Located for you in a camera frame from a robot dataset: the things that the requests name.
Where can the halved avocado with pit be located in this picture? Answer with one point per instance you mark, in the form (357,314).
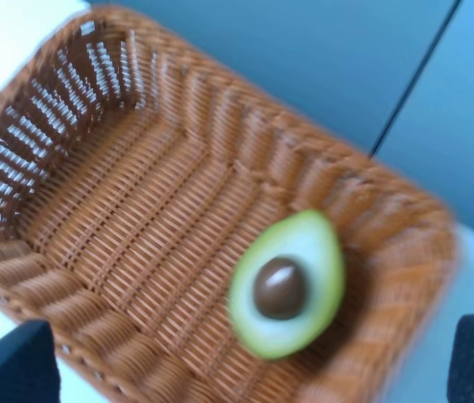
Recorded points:
(288,285)

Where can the brown wicker basket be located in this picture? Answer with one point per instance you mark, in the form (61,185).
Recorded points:
(134,173)

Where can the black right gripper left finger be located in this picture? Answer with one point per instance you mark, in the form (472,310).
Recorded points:
(28,368)

